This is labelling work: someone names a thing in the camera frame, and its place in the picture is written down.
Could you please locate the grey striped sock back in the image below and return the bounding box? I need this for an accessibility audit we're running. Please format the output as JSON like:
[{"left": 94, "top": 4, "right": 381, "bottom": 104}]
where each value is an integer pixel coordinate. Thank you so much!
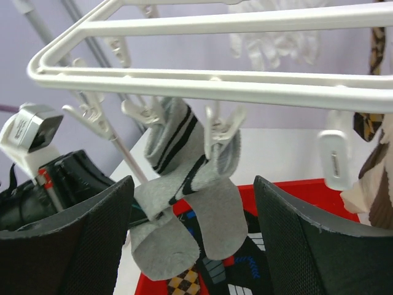
[{"left": 165, "top": 125, "right": 247, "bottom": 260}]

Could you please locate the metal clothes rack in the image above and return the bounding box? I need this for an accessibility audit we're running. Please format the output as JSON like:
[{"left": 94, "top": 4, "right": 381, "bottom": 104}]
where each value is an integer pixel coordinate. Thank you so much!
[{"left": 13, "top": 1, "right": 147, "bottom": 184}]

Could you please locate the brown argyle sock in bin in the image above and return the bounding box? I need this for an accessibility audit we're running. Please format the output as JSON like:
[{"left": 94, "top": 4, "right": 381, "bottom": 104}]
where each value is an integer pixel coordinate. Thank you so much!
[{"left": 166, "top": 265, "right": 201, "bottom": 295}]

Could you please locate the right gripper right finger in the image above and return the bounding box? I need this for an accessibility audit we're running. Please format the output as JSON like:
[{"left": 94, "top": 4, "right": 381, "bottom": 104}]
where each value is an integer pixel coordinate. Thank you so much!
[{"left": 254, "top": 176, "right": 392, "bottom": 294}]

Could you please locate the white glove with red trim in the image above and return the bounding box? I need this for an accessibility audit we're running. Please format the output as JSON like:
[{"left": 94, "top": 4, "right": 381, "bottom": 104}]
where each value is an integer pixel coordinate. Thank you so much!
[{"left": 228, "top": 0, "right": 329, "bottom": 71}]

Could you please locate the grey striped sock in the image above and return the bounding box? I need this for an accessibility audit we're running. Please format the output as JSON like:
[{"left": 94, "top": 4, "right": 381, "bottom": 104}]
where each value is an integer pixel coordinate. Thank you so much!
[
  {"left": 129, "top": 97, "right": 203, "bottom": 281},
  {"left": 165, "top": 125, "right": 247, "bottom": 260}
]

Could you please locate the black blue sock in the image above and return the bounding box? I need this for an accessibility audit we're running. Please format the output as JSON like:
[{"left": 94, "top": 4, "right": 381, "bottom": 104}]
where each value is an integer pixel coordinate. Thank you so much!
[{"left": 180, "top": 211, "right": 274, "bottom": 295}]

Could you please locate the beige brown striped sock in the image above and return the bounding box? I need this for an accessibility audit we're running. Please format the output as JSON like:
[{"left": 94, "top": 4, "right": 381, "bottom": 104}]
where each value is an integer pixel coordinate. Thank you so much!
[{"left": 340, "top": 132, "right": 392, "bottom": 229}]

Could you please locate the brown argyle sock hanging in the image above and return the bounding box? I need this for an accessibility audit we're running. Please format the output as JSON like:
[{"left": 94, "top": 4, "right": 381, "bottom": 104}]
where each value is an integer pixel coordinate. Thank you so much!
[{"left": 352, "top": 26, "right": 387, "bottom": 143}]

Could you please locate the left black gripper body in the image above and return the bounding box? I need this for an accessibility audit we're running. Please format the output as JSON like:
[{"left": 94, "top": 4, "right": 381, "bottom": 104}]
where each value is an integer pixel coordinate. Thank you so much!
[{"left": 1, "top": 149, "right": 114, "bottom": 230}]

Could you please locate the white clip sock hanger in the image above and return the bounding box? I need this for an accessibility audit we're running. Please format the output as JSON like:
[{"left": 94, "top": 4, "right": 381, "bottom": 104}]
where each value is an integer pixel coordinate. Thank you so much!
[{"left": 26, "top": 0, "right": 393, "bottom": 190}]

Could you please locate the grey striped sock front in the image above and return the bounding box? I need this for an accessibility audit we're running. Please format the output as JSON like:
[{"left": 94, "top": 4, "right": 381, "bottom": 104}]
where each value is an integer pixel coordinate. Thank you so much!
[{"left": 129, "top": 97, "right": 203, "bottom": 281}]

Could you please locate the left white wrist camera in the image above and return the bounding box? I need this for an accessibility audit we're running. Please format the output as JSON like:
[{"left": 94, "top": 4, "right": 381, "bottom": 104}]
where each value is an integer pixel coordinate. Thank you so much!
[{"left": 1, "top": 104, "right": 63, "bottom": 180}]

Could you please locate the red plastic bin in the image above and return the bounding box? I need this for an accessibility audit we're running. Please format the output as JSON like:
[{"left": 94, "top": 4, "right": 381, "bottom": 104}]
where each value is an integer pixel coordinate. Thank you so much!
[{"left": 134, "top": 178, "right": 363, "bottom": 295}]

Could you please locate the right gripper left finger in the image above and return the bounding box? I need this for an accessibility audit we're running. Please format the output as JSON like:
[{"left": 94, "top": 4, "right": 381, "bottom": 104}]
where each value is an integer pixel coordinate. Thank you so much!
[{"left": 1, "top": 176, "right": 134, "bottom": 294}]

